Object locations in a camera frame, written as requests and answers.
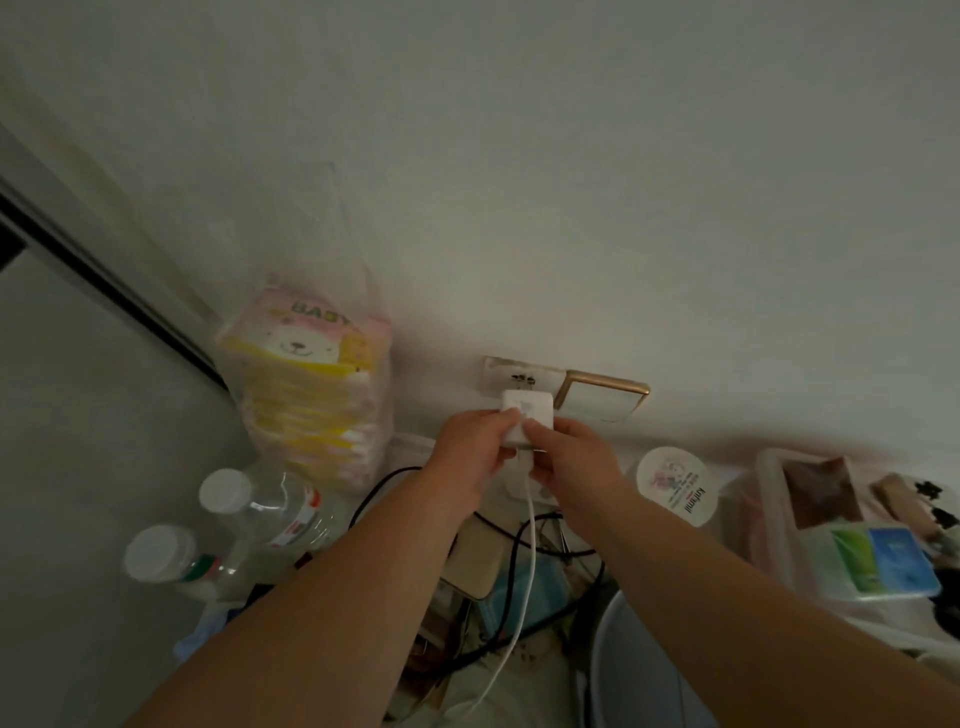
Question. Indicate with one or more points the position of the person's right hand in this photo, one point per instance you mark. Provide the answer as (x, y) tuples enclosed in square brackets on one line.
[(577, 469)]

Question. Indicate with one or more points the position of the beige box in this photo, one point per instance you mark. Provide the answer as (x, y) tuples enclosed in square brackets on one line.
[(474, 559)]

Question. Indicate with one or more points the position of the clear bottle with red label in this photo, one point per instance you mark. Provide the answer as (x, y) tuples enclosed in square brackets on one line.
[(270, 506)]

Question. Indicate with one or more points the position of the bagged pack of tissue packets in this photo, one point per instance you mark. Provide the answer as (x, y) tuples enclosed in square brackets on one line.
[(311, 382)]

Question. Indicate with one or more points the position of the person's left fingers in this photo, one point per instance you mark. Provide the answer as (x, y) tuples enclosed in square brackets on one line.
[(499, 424)]

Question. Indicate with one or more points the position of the person's left forearm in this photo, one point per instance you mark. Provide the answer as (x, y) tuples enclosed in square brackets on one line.
[(337, 615)]

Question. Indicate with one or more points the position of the person's left hand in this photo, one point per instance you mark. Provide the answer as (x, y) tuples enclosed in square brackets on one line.
[(461, 454)]

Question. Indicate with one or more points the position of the person's right fingers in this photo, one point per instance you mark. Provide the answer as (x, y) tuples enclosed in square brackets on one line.
[(541, 435)]

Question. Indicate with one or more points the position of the white charger adapter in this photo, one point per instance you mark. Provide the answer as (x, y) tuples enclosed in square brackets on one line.
[(529, 409)]

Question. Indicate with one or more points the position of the wooden brush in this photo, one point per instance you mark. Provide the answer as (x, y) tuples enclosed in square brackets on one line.
[(911, 506)]

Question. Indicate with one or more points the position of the clear bottle with green label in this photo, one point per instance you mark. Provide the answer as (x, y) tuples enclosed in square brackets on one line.
[(169, 555)]

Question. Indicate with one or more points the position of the white wall socket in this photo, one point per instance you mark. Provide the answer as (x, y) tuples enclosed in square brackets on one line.
[(517, 373)]

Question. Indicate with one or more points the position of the person's right forearm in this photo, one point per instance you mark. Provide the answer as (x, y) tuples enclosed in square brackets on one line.
[(735, 630)]

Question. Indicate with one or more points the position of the round white-lidded jar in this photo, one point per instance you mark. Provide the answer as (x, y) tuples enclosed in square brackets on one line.
[(676, 486)]

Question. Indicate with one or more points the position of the gold-framed wall switch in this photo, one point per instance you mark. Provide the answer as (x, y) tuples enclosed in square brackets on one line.
[(600, 396)]

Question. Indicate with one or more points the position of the white plastic bucket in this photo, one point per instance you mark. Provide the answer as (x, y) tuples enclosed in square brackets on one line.
[(637, 667)]

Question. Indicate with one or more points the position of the green and blue packet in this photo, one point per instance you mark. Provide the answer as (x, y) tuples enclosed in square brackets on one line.
[(870, 561)]

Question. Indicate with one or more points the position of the black hair clip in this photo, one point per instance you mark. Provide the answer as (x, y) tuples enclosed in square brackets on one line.
[(937, 504)]

